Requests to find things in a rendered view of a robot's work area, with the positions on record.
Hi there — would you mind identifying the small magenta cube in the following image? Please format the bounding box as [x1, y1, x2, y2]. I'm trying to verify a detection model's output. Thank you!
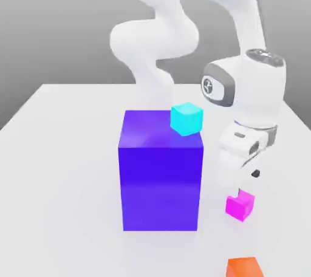
[225, 189, 256, 222]

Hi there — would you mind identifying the large purple box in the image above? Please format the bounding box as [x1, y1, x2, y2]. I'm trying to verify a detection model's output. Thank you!
[118, 109, 204, 232]

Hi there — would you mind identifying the small cyan cube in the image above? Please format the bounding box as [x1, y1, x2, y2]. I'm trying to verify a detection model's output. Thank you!
[169, 101, 204, 137]

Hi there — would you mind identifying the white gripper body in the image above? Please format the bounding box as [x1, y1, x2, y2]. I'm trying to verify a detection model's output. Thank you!
[218, 154, 254, 196]

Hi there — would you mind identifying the small orange cube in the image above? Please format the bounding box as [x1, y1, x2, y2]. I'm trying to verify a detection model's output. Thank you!
[225, 256, 265, 277]

